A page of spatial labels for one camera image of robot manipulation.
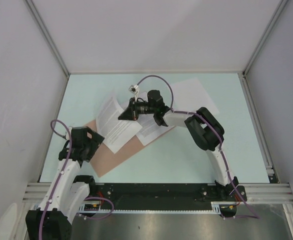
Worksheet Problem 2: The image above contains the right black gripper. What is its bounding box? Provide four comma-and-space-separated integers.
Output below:
118, 98, 156, 122

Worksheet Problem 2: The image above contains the printed paper sheet under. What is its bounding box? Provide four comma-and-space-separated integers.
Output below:
95, 91, 142, 154

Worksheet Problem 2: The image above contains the printed paper sheet top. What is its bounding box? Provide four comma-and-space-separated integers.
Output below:
122, 91, 175, 146

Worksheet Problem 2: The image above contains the printed paper sheet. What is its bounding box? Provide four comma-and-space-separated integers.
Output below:
122, 91, 175, 146
171, 78, 220, 115

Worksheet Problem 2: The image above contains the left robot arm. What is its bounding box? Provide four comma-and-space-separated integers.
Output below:
25, 126, 104, 240

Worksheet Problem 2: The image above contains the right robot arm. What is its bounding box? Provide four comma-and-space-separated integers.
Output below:
118, 85, 239, 201

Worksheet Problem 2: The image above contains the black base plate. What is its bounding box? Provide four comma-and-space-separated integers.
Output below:
89, 183, 247, 210

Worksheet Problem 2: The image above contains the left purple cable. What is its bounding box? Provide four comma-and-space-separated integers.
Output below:
37, 119, 115, 240

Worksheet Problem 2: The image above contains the purple cable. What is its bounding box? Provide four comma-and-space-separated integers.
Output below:
37, 119, 115, 240
136, 74, 261, 220

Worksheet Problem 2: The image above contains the white cable duct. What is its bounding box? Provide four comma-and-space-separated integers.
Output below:
77, 202, 238, 215

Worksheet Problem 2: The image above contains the aluminium frame post left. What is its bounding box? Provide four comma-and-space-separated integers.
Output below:
23, 0, 70, 79

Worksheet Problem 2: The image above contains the aluminium frame post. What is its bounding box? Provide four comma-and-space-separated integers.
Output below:
242, 0, 291, 77
23, 0, 70, 79

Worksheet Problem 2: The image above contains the aluminium rail right side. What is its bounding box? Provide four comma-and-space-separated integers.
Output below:
238, 72, 279, 184

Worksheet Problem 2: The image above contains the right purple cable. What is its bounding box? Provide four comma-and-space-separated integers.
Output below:
136, 74, 261, 220

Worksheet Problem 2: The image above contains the aluminium frame post right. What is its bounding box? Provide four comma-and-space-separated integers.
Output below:
242, 0, 291, 77

